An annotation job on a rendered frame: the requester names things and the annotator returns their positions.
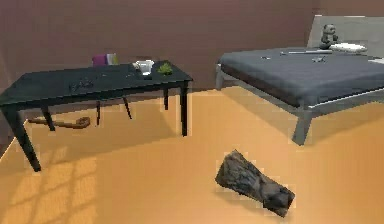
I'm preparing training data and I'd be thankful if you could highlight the green plant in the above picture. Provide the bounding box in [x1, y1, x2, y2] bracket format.
[157, 62, 174, 76]

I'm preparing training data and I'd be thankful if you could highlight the black table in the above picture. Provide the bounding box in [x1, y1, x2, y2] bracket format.
[0, 60, 194, 173]

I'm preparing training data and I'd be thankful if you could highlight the white pillow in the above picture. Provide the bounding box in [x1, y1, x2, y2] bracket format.
[329, 42, 368, 54]

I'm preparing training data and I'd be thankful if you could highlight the grey baseball bat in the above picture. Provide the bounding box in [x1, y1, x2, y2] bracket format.
[279, 49, 334, 56]

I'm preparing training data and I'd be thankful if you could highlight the grey teddy bear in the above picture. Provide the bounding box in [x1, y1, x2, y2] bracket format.
[319, 23, 340, 51]

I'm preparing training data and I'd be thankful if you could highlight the grey cloth on floor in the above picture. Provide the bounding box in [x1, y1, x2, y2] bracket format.
[214, 149, 296, 218]

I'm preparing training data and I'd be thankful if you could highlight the grey bed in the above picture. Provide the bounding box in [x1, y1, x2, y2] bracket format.
[215, 14, 384, 147]

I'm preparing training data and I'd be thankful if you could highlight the white mug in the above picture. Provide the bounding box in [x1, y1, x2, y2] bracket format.
[132, 59, 155, 76]

